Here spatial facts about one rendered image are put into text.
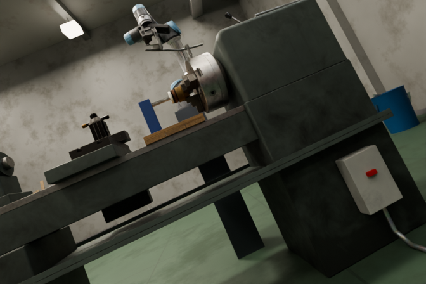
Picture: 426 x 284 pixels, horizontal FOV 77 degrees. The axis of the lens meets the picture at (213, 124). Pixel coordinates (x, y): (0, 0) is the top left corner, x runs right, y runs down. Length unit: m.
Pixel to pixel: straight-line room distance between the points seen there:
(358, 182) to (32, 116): 10.01
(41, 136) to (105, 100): 2.32
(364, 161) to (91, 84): 9.17
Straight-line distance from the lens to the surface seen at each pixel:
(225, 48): 1.36
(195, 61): 1.42
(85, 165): 1.27
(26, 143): 10.52
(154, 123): 1.42
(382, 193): 1.44
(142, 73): 9.47
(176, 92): 1.45
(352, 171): 1.36
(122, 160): 1.30
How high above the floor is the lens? 0.68
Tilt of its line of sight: 7 degrees up
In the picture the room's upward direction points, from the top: 24 degrees counter-clockwise
